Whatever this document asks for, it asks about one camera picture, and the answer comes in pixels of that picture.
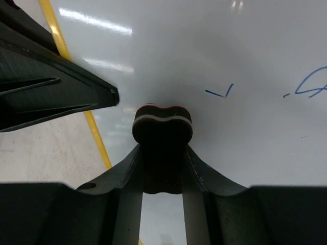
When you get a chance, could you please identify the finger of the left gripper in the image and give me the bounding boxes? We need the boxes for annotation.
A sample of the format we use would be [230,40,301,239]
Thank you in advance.
[1,1,120,132]

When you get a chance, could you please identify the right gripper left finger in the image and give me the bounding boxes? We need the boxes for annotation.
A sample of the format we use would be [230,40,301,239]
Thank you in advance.
[1,146,143,244]

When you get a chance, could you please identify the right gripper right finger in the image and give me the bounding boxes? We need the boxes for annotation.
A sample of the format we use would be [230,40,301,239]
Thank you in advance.
[181,147,326,244]

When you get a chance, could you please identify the black felt eraser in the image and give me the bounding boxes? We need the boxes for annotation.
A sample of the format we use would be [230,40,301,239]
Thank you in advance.
[132,104,193,194]

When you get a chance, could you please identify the yellow framed whiteboard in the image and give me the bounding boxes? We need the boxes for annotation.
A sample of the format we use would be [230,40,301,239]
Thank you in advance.
[38,0,327,245]

